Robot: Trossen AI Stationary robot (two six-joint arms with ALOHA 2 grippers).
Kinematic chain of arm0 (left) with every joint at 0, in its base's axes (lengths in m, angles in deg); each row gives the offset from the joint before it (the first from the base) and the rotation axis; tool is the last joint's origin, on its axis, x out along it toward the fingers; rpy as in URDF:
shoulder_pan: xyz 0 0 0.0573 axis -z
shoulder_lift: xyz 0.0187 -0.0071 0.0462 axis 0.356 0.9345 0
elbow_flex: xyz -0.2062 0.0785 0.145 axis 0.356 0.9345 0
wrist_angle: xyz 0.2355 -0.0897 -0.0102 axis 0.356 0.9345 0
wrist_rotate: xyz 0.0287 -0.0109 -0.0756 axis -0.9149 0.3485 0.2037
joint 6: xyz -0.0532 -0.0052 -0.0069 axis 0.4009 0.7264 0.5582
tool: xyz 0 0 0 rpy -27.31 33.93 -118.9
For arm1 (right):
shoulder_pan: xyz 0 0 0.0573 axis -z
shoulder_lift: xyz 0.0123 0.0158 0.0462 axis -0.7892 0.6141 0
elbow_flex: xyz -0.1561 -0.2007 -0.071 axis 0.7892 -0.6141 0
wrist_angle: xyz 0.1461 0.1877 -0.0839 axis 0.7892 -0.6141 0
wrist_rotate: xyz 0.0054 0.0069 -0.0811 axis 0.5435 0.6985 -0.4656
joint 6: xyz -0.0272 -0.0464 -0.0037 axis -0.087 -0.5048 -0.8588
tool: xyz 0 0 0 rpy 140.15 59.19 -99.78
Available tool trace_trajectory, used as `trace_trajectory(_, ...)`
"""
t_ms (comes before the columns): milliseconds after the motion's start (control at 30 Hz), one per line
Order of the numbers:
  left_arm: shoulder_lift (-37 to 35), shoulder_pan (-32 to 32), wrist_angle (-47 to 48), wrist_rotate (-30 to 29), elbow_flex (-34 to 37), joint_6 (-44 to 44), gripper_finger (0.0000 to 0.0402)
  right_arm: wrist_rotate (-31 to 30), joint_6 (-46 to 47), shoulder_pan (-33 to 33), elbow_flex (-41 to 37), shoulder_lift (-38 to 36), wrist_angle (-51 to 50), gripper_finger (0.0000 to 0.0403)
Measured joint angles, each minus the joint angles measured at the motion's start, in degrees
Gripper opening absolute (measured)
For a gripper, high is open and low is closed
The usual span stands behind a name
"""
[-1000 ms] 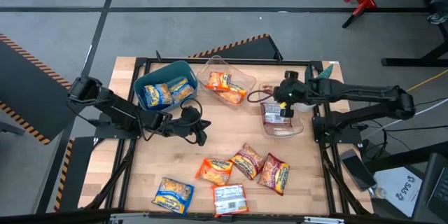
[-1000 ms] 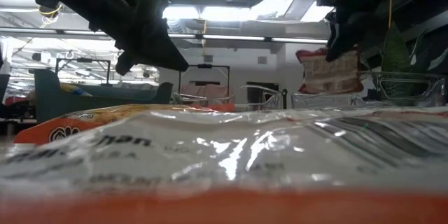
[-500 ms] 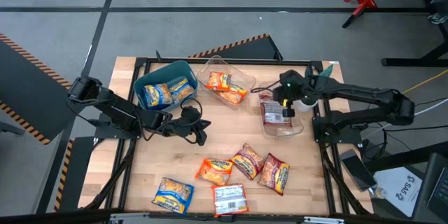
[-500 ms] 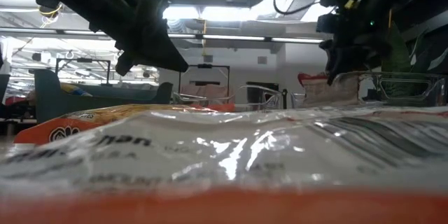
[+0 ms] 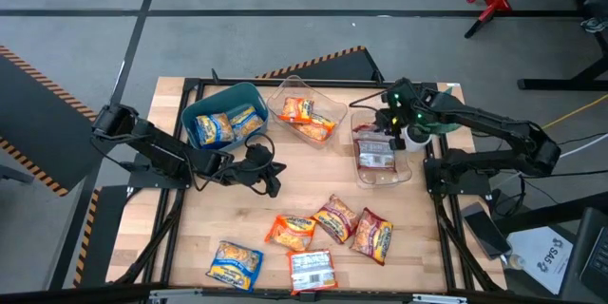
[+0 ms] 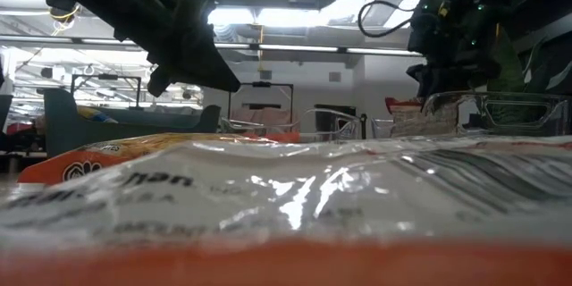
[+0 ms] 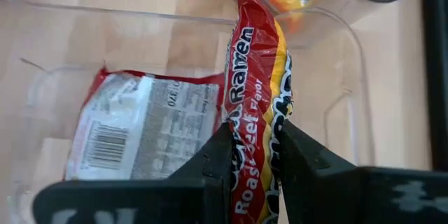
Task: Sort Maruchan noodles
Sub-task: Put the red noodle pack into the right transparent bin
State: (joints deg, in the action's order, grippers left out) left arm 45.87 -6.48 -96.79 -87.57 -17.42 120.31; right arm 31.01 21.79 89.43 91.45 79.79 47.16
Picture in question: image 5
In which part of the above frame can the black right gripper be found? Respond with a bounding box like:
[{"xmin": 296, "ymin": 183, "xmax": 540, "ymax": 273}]
[{"xmin": 372, "ymin": 77, "xmax": 431, "ymax": 152}]

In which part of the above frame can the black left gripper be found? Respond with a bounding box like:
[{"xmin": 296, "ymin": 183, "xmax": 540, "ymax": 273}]
[{"xmin": 222, "ymin": 144, "xmax": 288, "ymax": 200}]

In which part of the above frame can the red Maruchan noodle packet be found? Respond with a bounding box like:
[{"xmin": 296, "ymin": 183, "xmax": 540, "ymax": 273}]
[
  {"xmin": 351, "ymin": 122, "xmax": 381, "ymax": 142},
  {"xmin": 350, "ymin": 206, "xmax": 394, "ymax": 267},
  {"xmin": 355, "ymin": 138, "xmax": 398, "ymax": 173},
  {"xmin": 311, "ymin": 193, "xmax": 361, "ymax": 245}
]

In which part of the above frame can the orange Maruchan noodle packet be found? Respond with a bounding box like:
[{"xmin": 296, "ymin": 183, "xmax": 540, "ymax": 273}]
[
  {"xmin": 264, "ymin": 214, "xmax": 317, "ymax": 252},
  {"xmin": 286, "ymin": 248, "xmax": 339, "ymax": 295},
  {"xmin": 277, "ymin": 96, "xmax": 315, "ymax": 124},
  {"xmin": 293, "ymin": 113, "xmax": 337, "ymax": 143}
]

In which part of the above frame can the blue Maruchan noodle packet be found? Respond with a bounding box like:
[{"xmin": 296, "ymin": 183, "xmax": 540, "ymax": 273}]
[
  {"xmin": 229, "ymin": 105, "xmax": 266, "ymax": 140},
  {"xmin": 193, "ymin": 112, "xmax": 237, "ymax": 148},
  {"xmin": 204, "ymin": 240, "xmax": 265, "ymax": 292}
]

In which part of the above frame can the green plant in white pot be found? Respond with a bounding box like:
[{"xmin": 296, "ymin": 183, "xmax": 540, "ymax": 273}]
[{"xmin": 401, "ymin": 83, "xmax": 462, "ymax": 154}]

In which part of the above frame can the clear plastic bin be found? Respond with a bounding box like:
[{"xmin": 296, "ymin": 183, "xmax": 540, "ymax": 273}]
[
  {"xmin": 350, "ymin": 109, "xmax": 413, "ymax": 189},
  {"xmin": 265, "ymin": 74, "xmax": 349, "ymax": 149}
]

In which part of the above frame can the black hazard-striped ramp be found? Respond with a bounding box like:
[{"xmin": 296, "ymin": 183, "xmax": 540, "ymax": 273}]
[{"xmin": 255, "ymin": 45, "xmax": 385, "ymax": 83}]

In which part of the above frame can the teal plastic bin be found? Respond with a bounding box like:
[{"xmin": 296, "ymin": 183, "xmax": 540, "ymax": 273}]
[{"xmin": 180, "ymin": 81, "xmax": 271, "ymax": 152}]

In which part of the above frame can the black smartphone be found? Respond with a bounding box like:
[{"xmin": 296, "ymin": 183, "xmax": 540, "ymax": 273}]
[{"xmin": 459, "ymin": 201, "xmax": 513, "ymax": 261}]

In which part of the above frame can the black hazard-edged floor plate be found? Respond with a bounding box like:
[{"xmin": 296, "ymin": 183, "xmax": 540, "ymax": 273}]
[{"xmin": 47, "ymin": 184, "xmax": 129, "ymax": 291}]

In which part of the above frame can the white printed paper sheet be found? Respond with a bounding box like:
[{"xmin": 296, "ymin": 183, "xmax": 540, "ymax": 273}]
[{"xmin": 503, "ymin": 225, "xmax": 575, "ymax": 295}]

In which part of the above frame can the person's shoe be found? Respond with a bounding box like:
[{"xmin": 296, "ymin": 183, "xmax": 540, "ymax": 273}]
[{"xmin": 581, "ymin": 16, "xmax": 608, "ymax": 34}]

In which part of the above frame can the black laptop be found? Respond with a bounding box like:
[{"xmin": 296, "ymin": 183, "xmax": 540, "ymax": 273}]
[{"xmin": 559, "ymin": 206, "xmax": 608, "ymax": 303}]

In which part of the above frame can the black hazard-striped platform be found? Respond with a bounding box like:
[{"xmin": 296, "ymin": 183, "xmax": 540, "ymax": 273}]
[{"xmin": 0, "ymin": 45, "xmax": 113, "ymax": 199}]

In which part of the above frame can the silver metal bracket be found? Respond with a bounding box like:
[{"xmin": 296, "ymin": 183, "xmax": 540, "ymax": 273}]
[
  {"xmin": 147, "ymin": 287, "xmax": 204, "ymax": 303},
  {"xmin": 411, "ymin": 293, "xmax": 469, "ymax": 304}
]

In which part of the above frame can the black desk frame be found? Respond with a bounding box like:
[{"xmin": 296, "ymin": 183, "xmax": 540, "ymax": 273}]
[{"xmin": 516, "ymin": 0, "xmax": 608, "ymax": 92}]

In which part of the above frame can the yellow power cable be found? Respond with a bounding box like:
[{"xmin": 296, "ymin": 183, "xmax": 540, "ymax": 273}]
[{"xmin": 541, "ymin": 93, "xmax": 608, "ymax": 130}]

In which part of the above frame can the white cable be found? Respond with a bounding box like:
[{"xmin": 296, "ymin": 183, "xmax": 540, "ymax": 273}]
[{"xmin": 493, "ymin": 133, "xmax": 608, "ymax": 186}]

